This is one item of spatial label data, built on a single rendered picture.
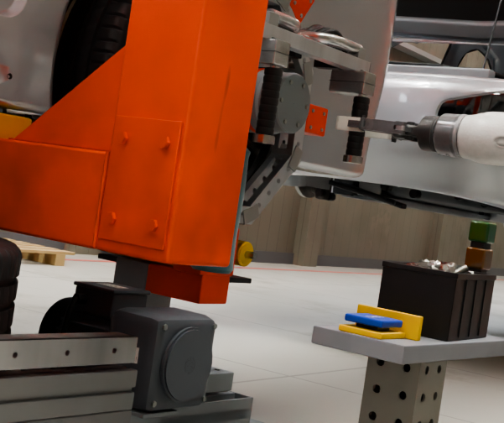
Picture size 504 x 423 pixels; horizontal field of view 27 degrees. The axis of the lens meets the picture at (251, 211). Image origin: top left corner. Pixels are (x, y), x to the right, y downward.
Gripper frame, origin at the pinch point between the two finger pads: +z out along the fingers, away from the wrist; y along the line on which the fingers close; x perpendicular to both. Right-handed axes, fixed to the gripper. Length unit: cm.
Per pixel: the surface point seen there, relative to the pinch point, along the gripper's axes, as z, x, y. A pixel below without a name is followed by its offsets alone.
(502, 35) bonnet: 116, 87, 323
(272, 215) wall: 509, -31, 694
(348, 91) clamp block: 2.1, 7.5, -2.6
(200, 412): 23, -68, -12
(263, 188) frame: 20.8, -16.2, -2.9
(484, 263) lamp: -40.1, -24.7, -13.8
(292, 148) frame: 20.6, -5.7, 5.9
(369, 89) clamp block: -1.5, 8.5, 0.0
